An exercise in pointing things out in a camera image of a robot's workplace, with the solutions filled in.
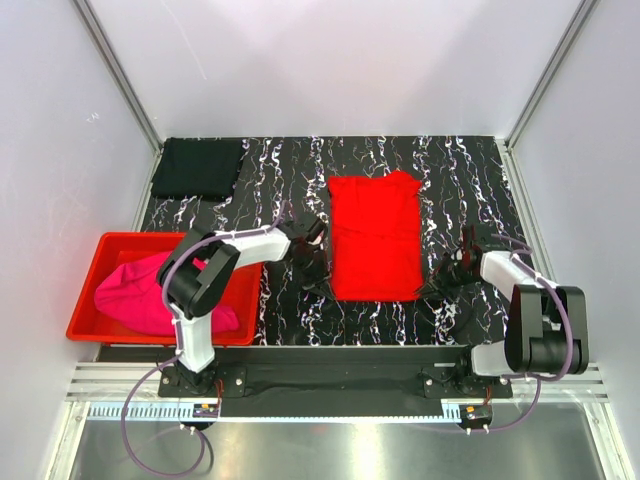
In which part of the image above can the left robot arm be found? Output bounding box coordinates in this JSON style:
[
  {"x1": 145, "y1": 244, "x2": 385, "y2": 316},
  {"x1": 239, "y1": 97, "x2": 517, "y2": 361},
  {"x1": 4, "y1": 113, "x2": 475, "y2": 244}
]
[{"x1": 156, "y1": 214, "x2": 335, "y2": 396}]

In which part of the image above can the aluminium frame rail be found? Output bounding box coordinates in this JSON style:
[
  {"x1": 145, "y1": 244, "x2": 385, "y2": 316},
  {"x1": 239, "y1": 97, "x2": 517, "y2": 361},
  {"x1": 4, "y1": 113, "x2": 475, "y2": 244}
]
[{"x1": 66, "y1": 363, "x2": 609, "y2": 424}]

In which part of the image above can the red t shirt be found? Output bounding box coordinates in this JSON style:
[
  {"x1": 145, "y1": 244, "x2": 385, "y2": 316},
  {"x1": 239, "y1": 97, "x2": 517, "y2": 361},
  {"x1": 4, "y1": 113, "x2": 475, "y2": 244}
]
[{"x1": 328, "y1": 171, "x2": 423, "y2": 302}]

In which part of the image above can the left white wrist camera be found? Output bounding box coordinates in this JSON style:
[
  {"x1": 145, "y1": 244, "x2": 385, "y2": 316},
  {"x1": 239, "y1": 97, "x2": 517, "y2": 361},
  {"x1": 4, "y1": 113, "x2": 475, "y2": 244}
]
[{"x1": 306, "y1": 220, "x2": 327, "y2": 246}]

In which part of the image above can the purple cable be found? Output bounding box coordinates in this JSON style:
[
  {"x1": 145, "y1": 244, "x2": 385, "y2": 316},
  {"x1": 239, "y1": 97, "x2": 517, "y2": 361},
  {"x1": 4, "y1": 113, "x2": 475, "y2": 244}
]
[
  {"x1": 489, "y1": 232, "x2": 574, "y2": 436},
  {"x1": 119, "y1": 199, "x2": 291, "y2": 474}
]

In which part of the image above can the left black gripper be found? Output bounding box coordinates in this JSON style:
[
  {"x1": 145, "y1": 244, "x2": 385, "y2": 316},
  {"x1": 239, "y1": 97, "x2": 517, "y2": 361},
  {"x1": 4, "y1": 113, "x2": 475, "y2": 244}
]
[{"x1": 289, "y1": 248, "x2": 334, "y2": 300}]

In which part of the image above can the connector box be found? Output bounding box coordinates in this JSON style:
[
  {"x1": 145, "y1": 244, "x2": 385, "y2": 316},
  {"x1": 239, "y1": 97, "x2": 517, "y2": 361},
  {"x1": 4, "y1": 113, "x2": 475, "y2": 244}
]
[
  {"x1": 192, "y1": 403, "x2": 220, "y2": 419},
  {"x1": 461, "y1": 404, "x2": 493, "y2": 424}
]

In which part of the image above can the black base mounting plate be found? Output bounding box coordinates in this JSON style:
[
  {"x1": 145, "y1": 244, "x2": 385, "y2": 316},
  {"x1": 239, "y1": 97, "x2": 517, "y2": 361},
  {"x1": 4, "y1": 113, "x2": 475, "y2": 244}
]
[{"x1": 159, "y1": 346, "x2": 513, "y2": 421}]

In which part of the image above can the left connector box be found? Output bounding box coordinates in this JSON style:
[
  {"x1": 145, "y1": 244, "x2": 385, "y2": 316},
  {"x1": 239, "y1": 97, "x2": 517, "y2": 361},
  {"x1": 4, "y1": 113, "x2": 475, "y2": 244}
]
[{"x1": 192, "y1": 403, "x2": 220, "y2": 419}]

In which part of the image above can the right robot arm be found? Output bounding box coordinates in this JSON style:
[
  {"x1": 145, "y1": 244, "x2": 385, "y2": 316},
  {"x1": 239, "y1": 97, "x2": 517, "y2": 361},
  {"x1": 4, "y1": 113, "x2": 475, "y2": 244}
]
[{"x1": 417, "y1": 224, "x2": 589, "y2": 397}]

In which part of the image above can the folded black t shirt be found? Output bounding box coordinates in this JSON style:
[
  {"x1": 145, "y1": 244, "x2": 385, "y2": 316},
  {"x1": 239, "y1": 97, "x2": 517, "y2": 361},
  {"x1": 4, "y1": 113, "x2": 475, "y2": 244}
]
[{"x1": 151, "y1": 138, "x2": 244, "y2": 201}]

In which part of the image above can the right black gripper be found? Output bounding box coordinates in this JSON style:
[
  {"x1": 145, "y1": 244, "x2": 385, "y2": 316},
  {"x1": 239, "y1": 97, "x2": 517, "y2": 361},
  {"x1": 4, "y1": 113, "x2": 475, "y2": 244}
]
[{"x1": 415, "y1": 252, "x2": 477, "y2": 302}]

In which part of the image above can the pink t shirt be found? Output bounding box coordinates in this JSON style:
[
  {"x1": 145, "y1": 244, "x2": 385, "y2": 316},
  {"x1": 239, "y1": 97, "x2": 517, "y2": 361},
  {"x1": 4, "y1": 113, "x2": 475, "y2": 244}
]
[{"x1": 93, "y1": 249, "x2": 240, "y2": 337}]

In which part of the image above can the red plastic bin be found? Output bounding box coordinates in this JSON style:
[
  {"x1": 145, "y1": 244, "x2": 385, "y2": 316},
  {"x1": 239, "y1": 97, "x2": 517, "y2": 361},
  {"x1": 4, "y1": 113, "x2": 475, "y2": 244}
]
[{"x1": 66, "y1": 232, "x2": 262, "y2": 346}]

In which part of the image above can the right connector box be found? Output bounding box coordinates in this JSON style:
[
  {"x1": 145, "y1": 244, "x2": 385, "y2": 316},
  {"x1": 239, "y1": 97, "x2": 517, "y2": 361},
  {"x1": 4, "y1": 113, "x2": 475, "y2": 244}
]
[{"x1": 461, "y1": 404, "x2": 493, "y2": 424}]

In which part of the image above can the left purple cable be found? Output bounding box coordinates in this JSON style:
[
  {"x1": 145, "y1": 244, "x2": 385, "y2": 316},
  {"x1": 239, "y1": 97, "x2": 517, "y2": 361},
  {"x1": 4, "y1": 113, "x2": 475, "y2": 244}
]
[{"x1": 119, "y1": 199, "x2": 291, "y2": 474}]

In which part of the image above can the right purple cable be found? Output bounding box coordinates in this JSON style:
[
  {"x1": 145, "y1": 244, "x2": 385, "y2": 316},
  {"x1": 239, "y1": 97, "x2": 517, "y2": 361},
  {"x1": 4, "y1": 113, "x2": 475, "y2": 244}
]
[{"x1": 489, "y1": 232, "x2": 574, "y2": 436}]

